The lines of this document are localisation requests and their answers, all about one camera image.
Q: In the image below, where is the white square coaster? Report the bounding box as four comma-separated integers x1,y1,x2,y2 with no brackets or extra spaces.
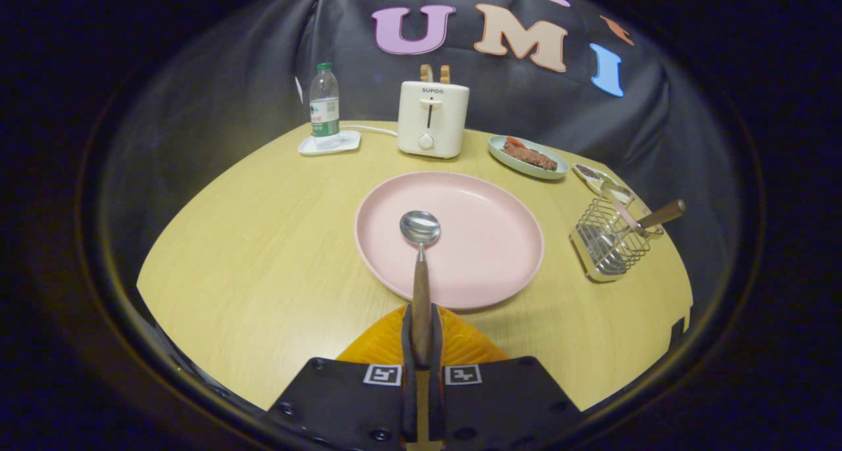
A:
297,130,362,156

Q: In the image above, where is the wooden handled metal fork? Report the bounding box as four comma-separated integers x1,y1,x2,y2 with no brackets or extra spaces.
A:
602,199,686,254

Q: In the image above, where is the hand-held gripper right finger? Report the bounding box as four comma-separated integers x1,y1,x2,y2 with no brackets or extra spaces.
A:
428,304,583,451

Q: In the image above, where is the light green plate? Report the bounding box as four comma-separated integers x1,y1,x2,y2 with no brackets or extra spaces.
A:
487,134,570,180

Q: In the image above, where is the wooden handled metal spoon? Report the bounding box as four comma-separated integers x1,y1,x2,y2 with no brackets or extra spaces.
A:
399,210,442,366

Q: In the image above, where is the white divided condiment dish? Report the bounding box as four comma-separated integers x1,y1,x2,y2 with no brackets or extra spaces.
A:
571,162,635,205

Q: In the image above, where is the clear plastic water bottle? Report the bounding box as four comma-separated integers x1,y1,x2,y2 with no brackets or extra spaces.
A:
309,62,341,139

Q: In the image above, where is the pink plate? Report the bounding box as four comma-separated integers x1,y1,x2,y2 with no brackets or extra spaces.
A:
354,170,545,311

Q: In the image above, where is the white power cable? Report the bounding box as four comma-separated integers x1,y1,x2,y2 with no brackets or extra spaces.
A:
340,124,399,137

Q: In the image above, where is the black backdrop cloth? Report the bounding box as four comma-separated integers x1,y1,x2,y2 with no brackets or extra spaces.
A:
99,0,744,307

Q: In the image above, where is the white toaster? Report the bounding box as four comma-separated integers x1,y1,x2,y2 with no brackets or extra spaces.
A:
397,80,470,160

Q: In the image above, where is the metal wire cutlery basket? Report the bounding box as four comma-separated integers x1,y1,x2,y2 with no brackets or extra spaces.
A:
570,188,652,283

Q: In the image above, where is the brown meat slice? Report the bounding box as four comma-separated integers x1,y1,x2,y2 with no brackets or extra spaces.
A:
503,141,558,172

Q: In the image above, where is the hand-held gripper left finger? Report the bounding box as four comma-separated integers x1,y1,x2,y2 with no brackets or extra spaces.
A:
266,304,418,451

